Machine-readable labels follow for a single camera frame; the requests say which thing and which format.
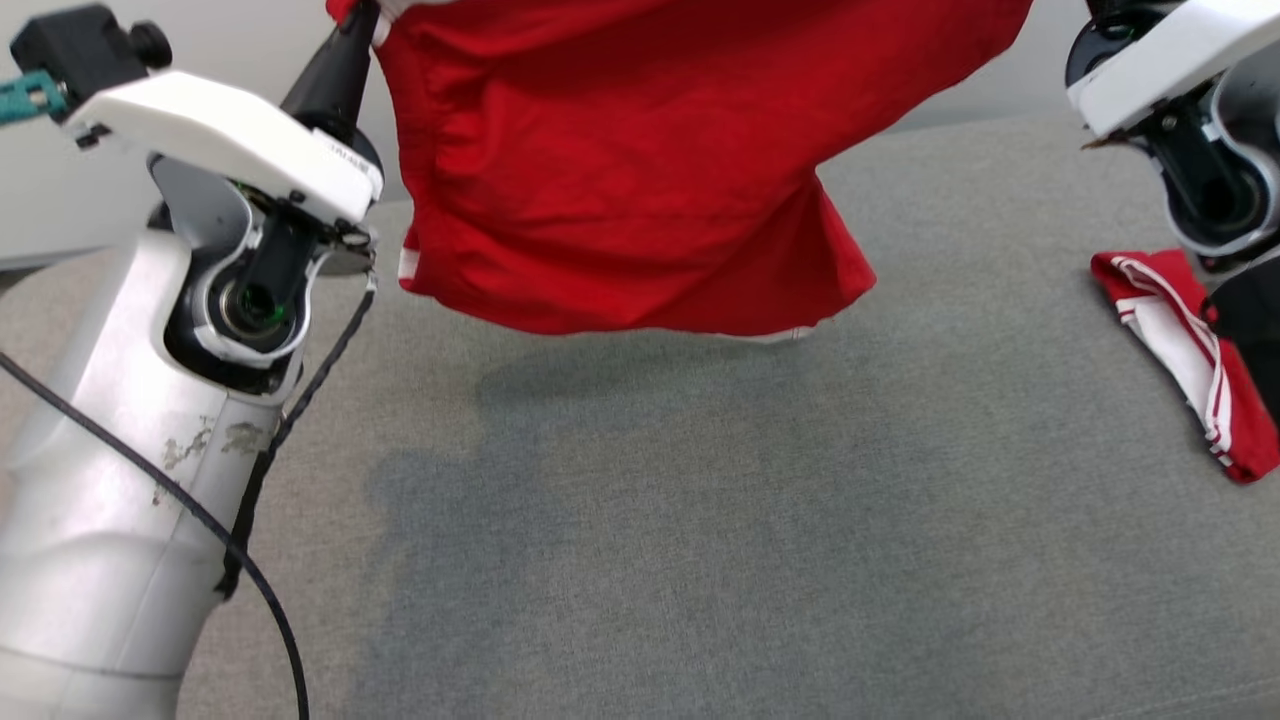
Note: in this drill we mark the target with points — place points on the red white basketball jersey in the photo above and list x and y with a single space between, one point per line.
1150 275

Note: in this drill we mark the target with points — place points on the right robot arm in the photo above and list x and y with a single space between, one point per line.
1250 120

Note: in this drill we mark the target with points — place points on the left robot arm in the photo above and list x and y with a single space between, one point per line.
90 520

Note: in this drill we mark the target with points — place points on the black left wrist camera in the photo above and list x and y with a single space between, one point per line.
80 50

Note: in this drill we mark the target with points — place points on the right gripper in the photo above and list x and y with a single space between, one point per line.
1190 50

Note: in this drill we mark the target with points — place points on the red shorts white stripe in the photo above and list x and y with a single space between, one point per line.
620 180

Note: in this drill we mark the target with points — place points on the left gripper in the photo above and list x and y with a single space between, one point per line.
220 135

